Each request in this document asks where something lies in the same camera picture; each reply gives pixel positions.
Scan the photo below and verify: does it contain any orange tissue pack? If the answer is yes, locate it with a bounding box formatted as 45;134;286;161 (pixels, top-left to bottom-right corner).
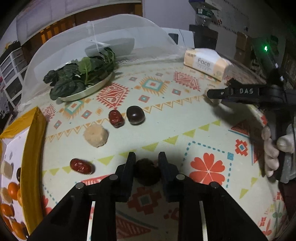
183;47;232;81

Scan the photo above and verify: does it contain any yellow cardboard box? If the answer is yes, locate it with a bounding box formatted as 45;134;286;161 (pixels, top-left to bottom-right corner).
0;107;48;239

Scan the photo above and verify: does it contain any clear plastic bottle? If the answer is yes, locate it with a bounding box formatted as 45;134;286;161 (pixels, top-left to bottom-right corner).
195;6;214;25

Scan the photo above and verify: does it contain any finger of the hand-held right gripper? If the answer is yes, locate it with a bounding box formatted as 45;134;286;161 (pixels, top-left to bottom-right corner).
206;78;262;105

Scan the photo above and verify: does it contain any black box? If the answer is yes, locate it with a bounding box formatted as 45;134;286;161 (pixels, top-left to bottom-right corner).
189;24;218;49

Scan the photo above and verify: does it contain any white drawer unit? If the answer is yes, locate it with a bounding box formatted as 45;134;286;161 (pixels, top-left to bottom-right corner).
0;47;29;108

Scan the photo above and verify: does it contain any pale round plate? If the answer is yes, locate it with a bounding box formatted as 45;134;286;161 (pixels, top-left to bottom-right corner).
57;72;113;102

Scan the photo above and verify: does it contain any person's right hand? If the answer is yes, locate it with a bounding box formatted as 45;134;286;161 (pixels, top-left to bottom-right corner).
261;126;296;178

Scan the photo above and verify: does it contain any patterned tablecloth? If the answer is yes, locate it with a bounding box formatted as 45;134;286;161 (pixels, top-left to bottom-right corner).
14;58;292;241

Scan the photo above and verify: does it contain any white mesh food cover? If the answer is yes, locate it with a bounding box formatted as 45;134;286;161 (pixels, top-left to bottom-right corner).
18;14;179;109

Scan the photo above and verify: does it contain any large orange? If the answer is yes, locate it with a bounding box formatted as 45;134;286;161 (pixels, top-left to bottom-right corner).
1;204;14;217
11;221;26;239

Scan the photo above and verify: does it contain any red date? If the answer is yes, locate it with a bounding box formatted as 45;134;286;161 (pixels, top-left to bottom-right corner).
109;109;125;128
70;158;95;175

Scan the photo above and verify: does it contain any plate of green leaves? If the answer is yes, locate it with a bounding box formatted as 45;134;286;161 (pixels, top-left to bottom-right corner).
43;47;116;100

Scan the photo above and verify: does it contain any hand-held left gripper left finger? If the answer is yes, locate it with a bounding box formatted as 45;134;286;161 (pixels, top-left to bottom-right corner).
26;152;137;241

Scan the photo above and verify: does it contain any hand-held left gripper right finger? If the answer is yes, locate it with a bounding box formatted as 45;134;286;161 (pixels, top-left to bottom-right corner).
158;152;269;241

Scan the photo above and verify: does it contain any beige sugarcane chunk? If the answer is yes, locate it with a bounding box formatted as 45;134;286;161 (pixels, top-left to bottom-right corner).
0;188;12;203
83;124;109;148
0;161;13;179

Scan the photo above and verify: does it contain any white chair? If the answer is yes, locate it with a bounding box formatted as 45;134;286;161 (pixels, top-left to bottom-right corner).
162;27;195;45

